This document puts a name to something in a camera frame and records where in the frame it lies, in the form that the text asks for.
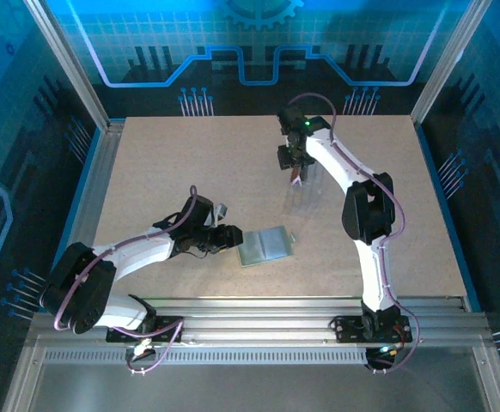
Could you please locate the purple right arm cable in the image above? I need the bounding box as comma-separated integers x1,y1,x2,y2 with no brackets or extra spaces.
287,92,423,374

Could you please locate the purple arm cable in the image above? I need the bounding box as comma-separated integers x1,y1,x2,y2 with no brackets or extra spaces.
287,92,423,374
53,185,199,377

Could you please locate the grey slotted cable duct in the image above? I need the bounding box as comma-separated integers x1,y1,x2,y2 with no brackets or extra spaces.
42,348,479,366

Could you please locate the aluminium frame rail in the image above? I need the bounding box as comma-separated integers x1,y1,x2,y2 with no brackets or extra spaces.
26,295,491,349

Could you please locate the aluminium side rail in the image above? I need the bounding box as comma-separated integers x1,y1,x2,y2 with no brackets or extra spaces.
47,121,125,312

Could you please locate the aluminium corner post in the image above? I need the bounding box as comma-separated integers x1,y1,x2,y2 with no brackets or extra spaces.
410,0,494,126
23,0,113,132

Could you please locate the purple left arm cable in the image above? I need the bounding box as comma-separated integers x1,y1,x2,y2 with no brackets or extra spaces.
53,185,199,377

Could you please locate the grey metal panel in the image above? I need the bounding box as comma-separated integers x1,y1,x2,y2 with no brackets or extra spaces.
0,342,500,412

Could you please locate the green card holder wallet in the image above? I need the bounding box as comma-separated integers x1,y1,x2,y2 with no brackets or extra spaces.
236,225,297,268

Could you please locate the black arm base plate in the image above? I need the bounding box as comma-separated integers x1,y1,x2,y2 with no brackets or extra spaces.
106,315,186,344
332,315,414,344

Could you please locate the clear acrylic card stand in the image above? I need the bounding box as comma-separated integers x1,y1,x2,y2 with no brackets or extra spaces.
283,165,325,215

